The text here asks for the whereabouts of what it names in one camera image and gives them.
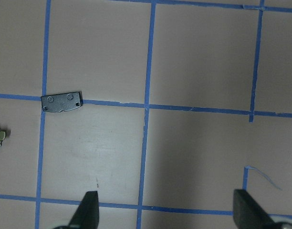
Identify black brake pad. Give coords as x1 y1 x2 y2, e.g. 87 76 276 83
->
41 91 83 113

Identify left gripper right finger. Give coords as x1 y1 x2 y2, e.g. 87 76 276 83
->
233 189 271 229

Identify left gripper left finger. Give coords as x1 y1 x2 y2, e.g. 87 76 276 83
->
68 191 99 229

